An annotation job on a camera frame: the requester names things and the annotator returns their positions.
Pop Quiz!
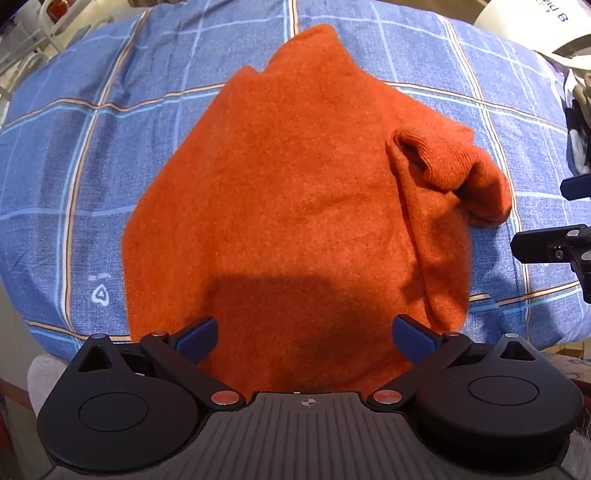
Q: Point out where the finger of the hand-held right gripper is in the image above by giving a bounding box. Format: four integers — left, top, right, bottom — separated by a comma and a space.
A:
560, 173, 591, 201
510, 224, 591, 304

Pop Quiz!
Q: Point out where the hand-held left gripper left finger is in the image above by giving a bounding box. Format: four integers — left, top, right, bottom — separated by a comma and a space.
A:
76, 315, 246, 411

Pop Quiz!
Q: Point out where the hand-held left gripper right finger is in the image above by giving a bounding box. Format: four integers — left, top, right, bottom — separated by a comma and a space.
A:
367, 314, 539, 409

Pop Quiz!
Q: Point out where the orange knit sweater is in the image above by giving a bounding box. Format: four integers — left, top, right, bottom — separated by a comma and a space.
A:
121, 24, 512, 401

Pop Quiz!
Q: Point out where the pile of mixed clothes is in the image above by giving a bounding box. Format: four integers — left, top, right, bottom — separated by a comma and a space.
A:
549, 60, 591, 175

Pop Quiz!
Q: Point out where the cardboard box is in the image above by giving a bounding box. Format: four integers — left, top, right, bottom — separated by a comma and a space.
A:
542, 344, 591, 385

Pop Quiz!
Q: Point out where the white fluffy cloth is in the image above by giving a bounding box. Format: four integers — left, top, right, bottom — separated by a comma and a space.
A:
27, 354, 70, 416

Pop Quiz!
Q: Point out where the white printed paper bag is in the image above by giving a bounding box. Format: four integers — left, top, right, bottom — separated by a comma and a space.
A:
473, 0, 591, 62

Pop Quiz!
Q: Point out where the blue plaid bed sheet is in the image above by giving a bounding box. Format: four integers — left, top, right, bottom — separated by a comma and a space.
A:
0, 0, 591, 363

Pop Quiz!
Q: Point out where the white metal rack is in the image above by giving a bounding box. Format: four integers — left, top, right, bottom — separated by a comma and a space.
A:
0, 0, 93, 97

